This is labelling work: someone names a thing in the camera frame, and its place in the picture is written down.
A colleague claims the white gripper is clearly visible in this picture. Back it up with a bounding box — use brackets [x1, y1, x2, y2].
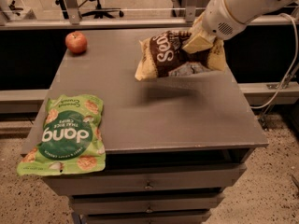
[182, 0, 246, 54]

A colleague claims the red apple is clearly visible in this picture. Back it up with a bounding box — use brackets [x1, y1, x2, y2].
[65, 31, 88, 54]

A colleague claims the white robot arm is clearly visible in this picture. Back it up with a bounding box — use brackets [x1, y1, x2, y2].
[182, 0, 296, 53]

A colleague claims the brown chip bag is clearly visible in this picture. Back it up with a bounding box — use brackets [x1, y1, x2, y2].
[135, 31, 226, 81]

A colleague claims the white cable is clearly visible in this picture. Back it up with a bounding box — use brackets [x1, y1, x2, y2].
[250, 12, 299, 110]

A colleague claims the green rice chip bag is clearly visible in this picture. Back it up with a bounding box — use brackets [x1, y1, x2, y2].
[17, 94, 106, 176]

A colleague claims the grey drawer cabinet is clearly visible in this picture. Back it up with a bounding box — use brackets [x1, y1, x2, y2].
[46, 29, 267, 224]

